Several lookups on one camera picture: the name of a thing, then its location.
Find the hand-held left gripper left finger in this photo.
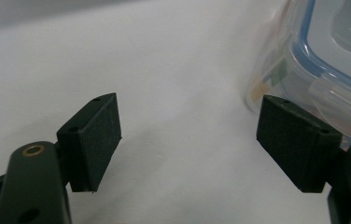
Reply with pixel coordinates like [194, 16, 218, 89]
[56, 91, 123, 193]

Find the clear plastic food container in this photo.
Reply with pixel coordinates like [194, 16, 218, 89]
[246, 0, 351, 147]

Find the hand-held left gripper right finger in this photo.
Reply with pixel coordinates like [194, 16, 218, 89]
[256, 94, 344, 194]

